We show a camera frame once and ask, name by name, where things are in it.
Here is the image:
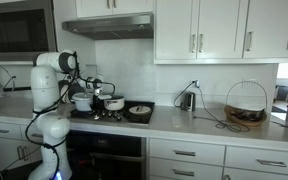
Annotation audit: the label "black power cable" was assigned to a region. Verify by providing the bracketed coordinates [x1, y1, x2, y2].
[173, 79, 252, 133]

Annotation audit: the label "black gas stove top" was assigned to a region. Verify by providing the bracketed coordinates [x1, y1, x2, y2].
[70, 100, 155, 125]

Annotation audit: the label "steel range hood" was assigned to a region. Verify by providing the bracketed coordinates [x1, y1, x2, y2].
[62, 13, 154, 40]

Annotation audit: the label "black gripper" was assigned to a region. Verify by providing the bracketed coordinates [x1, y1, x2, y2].
[92, 89, 102, 110]

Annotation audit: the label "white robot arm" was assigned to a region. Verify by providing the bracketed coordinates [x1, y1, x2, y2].
[28, 50, 102, 180]

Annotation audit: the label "built-in black microwave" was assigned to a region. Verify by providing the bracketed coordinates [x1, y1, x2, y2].
[0, 0, 57, 61]

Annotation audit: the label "wooden basket with handle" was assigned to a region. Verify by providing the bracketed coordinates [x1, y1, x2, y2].
[224, 81, 268, 127]

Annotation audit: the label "white lower cabinet drawers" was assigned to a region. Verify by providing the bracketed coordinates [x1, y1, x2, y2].
[149, 138, 288, 180]

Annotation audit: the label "white upper cabinet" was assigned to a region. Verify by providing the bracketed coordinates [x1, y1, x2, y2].
[154, 0, 288, 64]

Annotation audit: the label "steel electric kettle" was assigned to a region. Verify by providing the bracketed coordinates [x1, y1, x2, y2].
[182, 92, 196, 112]

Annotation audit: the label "white saucepan with steel handle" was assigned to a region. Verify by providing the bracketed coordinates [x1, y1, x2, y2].
[99, 95, 125, 111]

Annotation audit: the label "black oven front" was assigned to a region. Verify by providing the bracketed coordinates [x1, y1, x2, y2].
[66, 130, 146, 180]

